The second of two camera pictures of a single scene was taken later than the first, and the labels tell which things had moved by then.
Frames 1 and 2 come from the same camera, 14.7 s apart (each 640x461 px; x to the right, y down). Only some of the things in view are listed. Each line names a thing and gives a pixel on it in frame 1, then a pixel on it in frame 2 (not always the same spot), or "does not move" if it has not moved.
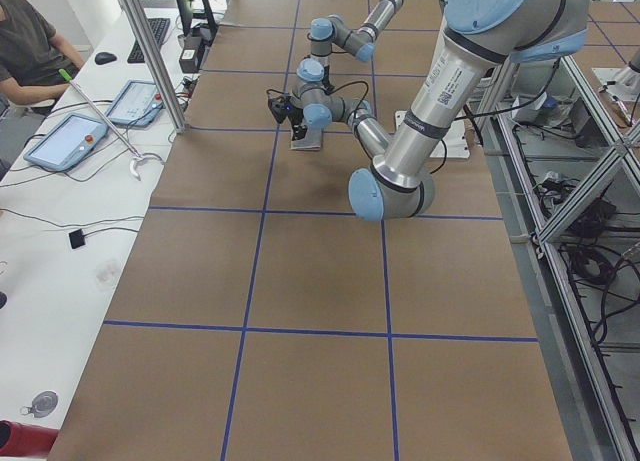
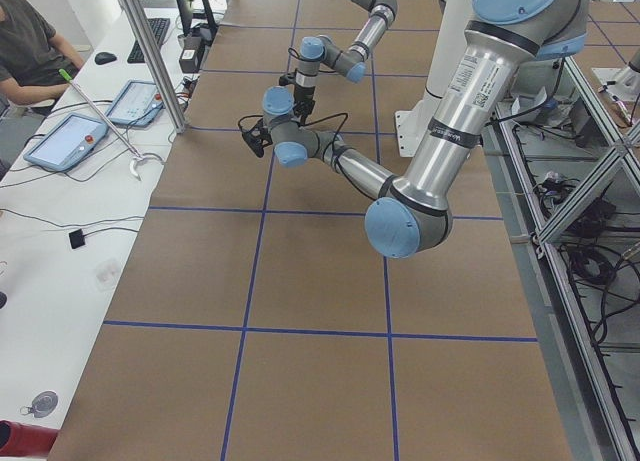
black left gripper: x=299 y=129 → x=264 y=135
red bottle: x=18 y=439 does not move
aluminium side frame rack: x=563 y=162 does not move
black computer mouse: x=104 y=58 does not move
